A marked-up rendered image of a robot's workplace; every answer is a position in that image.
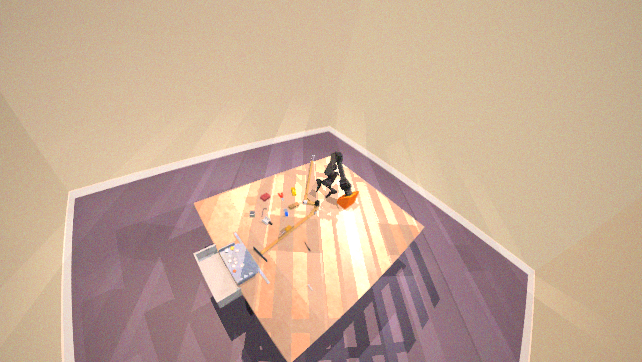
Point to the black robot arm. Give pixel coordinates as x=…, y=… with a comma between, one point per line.
x=337, y=157

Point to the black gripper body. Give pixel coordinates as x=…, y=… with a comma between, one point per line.
x=329, y=187

